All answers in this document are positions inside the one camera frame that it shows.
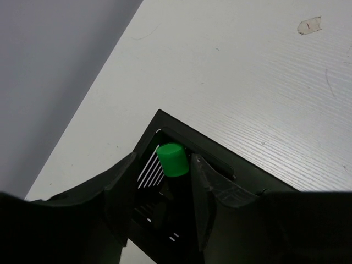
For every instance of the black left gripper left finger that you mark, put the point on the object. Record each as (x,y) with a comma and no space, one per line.
(88,223)

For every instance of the clear tape scrap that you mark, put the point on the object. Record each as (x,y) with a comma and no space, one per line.
(309,26)

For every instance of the black desk organizer box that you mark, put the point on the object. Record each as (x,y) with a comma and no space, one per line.
(174,206)

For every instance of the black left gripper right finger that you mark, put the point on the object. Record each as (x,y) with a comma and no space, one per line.
(237,226)

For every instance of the green cap black highlighter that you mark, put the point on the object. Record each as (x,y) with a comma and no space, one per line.
(175,165)

